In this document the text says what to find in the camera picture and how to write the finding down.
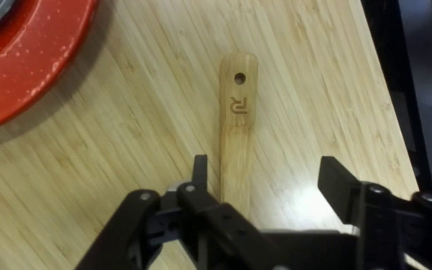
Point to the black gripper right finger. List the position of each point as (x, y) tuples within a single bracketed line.
[(390, 225)]

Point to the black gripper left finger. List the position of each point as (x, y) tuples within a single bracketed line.
[(175, 230)]

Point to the slotted wooden spatula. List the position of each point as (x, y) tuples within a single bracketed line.
[(237, 129)]

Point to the red round plate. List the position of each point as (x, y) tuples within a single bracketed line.
[(21, 65)]

